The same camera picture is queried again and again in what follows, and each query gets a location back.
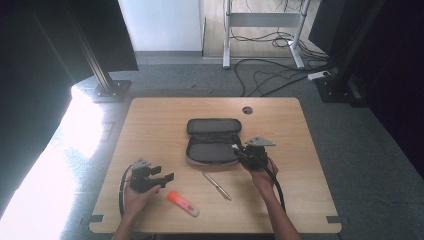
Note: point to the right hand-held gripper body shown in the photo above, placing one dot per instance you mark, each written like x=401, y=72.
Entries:
x=255, y=158

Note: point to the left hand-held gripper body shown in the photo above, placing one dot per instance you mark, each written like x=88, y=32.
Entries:
x=141, y=183

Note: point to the pencil case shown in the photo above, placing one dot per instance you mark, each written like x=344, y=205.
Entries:
x=211, y=151

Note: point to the orange highlighter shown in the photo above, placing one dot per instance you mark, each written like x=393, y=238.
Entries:
x=182, y=203

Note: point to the silver pen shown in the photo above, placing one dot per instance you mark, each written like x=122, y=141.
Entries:
x=216, y=186

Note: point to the person's left hand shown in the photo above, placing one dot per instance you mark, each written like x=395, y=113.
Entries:
x=136, y=201

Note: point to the person's right hand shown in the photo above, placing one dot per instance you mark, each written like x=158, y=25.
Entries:
x=261, y=180

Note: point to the black metal stand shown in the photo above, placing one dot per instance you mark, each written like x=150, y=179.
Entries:
x=106, y=85
x=340, y=83

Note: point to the white power strip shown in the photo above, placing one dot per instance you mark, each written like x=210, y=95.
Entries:
x=319, y=75

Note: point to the dark curtain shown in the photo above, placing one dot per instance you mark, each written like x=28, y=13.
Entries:
x=33, y=83
x=400, y=83

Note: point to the grey table bracket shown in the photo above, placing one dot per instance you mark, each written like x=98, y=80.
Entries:
x=93, y=219

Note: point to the white metal desk frame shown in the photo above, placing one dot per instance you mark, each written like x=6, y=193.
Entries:
x=263, y=20

